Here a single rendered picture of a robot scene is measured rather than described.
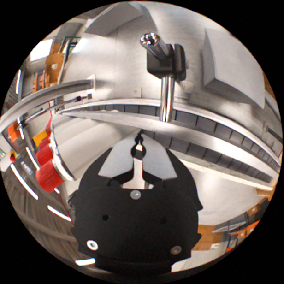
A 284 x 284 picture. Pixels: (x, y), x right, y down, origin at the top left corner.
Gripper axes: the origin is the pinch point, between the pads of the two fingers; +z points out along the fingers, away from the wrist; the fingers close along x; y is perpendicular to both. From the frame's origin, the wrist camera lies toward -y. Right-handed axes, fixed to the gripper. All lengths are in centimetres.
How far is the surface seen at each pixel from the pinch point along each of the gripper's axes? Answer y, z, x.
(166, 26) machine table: -29.3, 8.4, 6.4
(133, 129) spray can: 0.3, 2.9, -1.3
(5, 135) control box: -9.7, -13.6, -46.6
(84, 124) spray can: -1.9, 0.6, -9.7
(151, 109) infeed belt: -3.0, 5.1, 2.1
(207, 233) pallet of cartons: 253, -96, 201
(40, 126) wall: 34, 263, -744
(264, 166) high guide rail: -3.3, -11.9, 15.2
